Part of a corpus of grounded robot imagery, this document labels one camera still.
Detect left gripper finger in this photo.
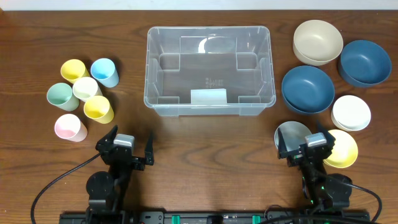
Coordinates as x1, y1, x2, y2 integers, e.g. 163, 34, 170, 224
144, 133, 154, 166
96, 125, 118, 148

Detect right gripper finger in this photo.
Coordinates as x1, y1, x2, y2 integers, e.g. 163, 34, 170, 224
317, 121, 336, 146
277, 128, 288, 159

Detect yellow small bowl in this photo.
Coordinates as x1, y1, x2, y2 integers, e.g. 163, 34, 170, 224
323, 129, 358, 169

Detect light grey small bowl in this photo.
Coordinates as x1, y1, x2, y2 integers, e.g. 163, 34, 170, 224
274, 121, 312, 151

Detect white small bowl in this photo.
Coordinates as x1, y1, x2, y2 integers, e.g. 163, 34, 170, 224
331, 95, 371, 131

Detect beige large bowl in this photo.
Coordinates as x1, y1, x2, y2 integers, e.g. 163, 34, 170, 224
293, 20, 343, 66

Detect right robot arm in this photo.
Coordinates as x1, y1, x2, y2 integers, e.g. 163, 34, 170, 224
277, 124, 352, 210

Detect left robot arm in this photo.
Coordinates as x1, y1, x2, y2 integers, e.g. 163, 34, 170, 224
86, 126, 154, 223

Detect white label in container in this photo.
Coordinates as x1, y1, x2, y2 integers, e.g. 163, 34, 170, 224
190, 88, 227, 105

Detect clear plastic storage container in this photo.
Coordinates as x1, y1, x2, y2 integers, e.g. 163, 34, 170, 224
144, 26, 276, 116

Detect yellow cup lower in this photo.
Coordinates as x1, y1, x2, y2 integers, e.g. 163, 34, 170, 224
83, 95, 114, 124

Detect yellow cup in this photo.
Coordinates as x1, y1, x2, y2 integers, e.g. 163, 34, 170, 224
60, 59, 90, 84
83, 95, 114, 124

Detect pink cup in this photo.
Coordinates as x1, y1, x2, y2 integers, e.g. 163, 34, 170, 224
54, 114, 88, 142

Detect white cup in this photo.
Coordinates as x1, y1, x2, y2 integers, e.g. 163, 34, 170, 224
72, 77, 103, 102

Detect mint green cup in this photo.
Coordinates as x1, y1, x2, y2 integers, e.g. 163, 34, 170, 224
47, 83, 80, 111

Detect light blue cup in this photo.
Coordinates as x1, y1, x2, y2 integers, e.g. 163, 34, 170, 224
90, 58, 119, 88

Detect yellow cup upper left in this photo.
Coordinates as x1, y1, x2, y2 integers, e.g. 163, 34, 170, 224
60, 59, 90, 84

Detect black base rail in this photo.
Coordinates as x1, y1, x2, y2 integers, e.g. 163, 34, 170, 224
58, 211, 371, 224

